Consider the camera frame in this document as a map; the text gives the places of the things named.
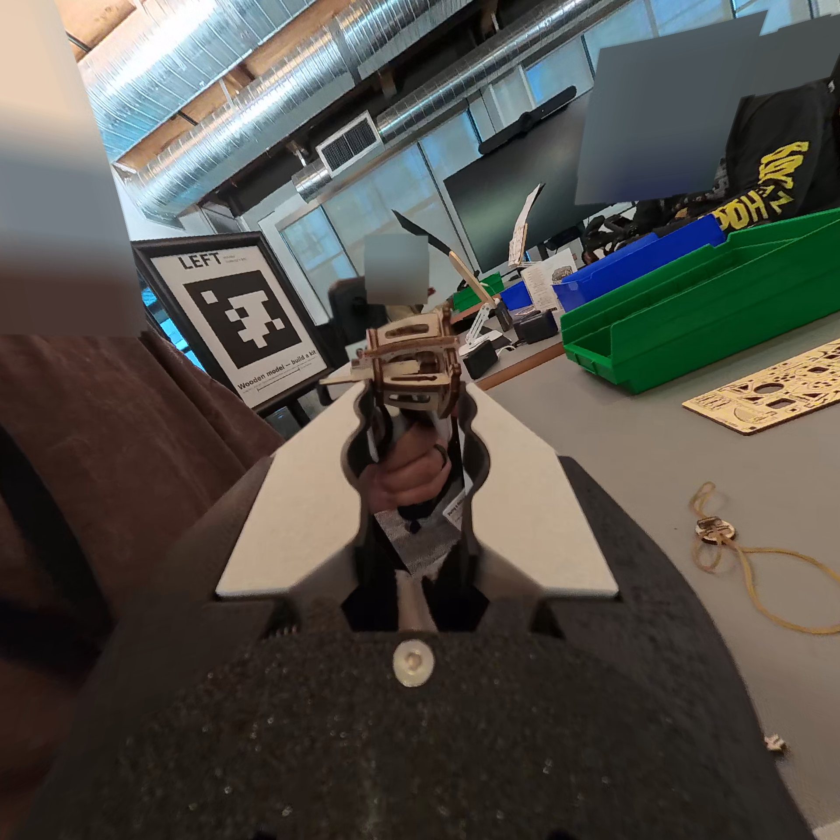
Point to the wooden parts sheet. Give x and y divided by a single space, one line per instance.
722 407

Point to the black camera bar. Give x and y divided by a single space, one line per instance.
525 121

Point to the white desk stand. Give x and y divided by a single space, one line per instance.
482 321

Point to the silver ventilation duct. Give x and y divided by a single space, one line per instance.
459 79
262 118

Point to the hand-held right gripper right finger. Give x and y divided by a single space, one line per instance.
538 525

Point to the long blue plastic bin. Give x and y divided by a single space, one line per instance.
630 269

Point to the printed white card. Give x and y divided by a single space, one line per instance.
544 282

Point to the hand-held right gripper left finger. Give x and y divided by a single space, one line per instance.
295 525

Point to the wooden model assembly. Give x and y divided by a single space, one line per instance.
407 341

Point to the black framed marker sign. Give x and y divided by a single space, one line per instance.
216 315

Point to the person's brown sweater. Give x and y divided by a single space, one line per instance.
131 426

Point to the black monitor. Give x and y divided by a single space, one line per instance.
499 197

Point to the tiny pale wooden piece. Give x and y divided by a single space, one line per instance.
775 741

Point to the person's left hand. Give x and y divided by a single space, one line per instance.
420 472

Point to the tan wooden paddle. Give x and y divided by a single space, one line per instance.
469 275

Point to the small round wooden part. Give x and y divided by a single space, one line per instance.
714 528

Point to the white duct vent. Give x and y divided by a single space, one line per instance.
350 144

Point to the tan rubber band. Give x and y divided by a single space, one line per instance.
794 552

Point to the small blue plastic bin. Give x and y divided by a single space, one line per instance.
517 296

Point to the white paper stand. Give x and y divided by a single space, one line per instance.
522 243

